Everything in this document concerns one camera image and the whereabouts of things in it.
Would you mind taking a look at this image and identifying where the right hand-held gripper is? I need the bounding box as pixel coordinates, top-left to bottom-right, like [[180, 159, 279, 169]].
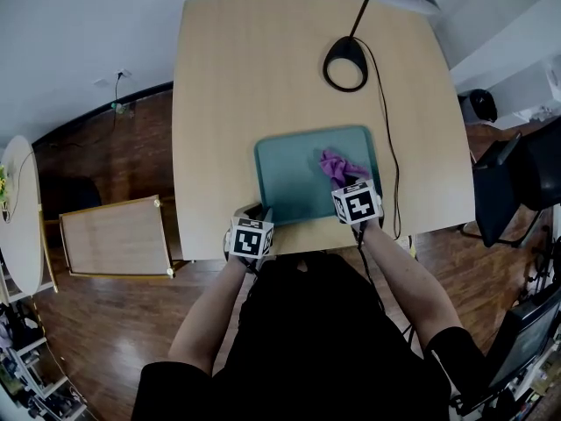
[[330, 178, 387, 230]]

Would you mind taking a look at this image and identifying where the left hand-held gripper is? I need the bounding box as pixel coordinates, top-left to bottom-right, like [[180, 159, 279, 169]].
[[223, 202, 276, 275]]

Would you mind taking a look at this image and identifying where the purple microfibre cloth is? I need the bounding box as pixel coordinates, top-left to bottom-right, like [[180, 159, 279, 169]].
[[318, 147, 372, 192]]

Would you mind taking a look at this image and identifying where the teal plastic tray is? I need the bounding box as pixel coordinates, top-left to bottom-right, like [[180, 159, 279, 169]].
[[253, 124, 384, 228]]

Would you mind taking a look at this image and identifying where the person's right forearm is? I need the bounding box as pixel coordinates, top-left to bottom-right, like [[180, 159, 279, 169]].
[[360, 219, 466, 360]]

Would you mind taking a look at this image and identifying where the person's left forearm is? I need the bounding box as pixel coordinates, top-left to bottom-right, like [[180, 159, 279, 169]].
[[167, 252, 252, 377]]

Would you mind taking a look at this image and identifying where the black desk lamp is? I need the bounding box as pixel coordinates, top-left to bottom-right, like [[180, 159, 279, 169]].
[[322, 0, 442, 93]]

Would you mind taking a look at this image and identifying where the person's black clothing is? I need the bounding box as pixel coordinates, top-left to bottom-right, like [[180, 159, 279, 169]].
[[130, 251, 488, 421]]

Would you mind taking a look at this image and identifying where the wooden side cart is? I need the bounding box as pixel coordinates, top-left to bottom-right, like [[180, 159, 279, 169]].
[[57, 194, 177, 280]]

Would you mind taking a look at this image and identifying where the black mesh office chair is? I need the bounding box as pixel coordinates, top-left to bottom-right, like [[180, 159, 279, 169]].
[[458, 118, 561, 249]]

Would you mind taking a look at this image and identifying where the waste bin with black bag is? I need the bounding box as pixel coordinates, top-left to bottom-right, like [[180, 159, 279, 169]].
[[457, 88, 500, 125]]

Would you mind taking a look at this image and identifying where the dark low chair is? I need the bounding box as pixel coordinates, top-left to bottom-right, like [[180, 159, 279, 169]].
[[38, 175, 103, 219]]

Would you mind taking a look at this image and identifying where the white water dispenser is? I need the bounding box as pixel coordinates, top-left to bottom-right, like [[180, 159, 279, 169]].
[[503, 54, 561, 130]]

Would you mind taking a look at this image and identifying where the black computer monitor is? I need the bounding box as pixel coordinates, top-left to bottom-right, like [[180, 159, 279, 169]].
[[450, 295, 561, 417]]

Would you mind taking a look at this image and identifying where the round white table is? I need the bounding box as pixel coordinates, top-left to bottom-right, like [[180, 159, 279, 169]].
[[0, 134, 44, 298]]

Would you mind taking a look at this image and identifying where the cluttered white shelf rack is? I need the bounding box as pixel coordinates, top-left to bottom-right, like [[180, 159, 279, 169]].
[[0, 299, 91, 421]]

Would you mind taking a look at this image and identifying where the black lamp cable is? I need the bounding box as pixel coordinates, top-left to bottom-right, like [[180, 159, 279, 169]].
[[352, 36, 403, 242]]

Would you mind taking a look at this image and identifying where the black wall socket cable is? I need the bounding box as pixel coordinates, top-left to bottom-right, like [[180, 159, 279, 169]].
[[112, 72, 129, 132]]

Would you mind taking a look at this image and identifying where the thin round table cable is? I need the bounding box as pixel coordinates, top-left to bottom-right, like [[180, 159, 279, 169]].
[[3, 148, 37, 224]]

